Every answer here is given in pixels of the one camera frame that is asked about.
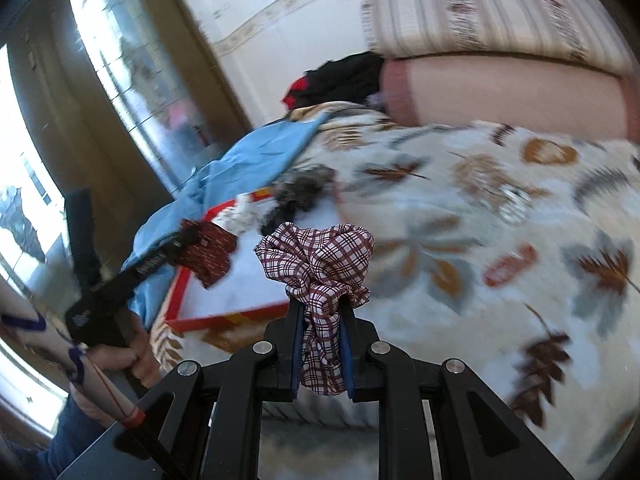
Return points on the leaf print fleece blanket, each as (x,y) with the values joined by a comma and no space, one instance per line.
(475,335)

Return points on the light blue cloth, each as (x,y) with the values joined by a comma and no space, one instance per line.
(240,170)

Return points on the person's left hand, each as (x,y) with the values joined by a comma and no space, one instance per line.
(142,365)

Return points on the black clothes pile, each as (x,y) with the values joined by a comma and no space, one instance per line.
(345,77)

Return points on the grey fuzzy scrunchie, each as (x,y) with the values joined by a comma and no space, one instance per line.
(300,190)

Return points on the pink quilted cushion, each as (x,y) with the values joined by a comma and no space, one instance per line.
(500,95)

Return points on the person's blue jeans leg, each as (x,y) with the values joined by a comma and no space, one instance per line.
(55,445)

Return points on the red cardboard box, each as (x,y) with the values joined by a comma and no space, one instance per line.
(220,317)

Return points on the person's left forearm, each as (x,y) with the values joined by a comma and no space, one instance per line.
(50,340)

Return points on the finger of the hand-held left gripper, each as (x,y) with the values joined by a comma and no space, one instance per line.
(150,266)

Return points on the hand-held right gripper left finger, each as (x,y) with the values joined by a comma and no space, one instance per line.
(296,355)

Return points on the wooden door with glass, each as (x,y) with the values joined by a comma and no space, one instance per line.
(125,85)

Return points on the striped floral pillow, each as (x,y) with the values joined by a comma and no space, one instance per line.
(490,20)

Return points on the dark red patterned scrunchie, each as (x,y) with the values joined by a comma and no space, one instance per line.
(210,252)

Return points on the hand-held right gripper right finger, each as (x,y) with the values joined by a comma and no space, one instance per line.
(346,360)

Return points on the window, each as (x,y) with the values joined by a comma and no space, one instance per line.
(25,185)

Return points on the plaid red white scrunchie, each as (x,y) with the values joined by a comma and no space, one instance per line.
(320,255)

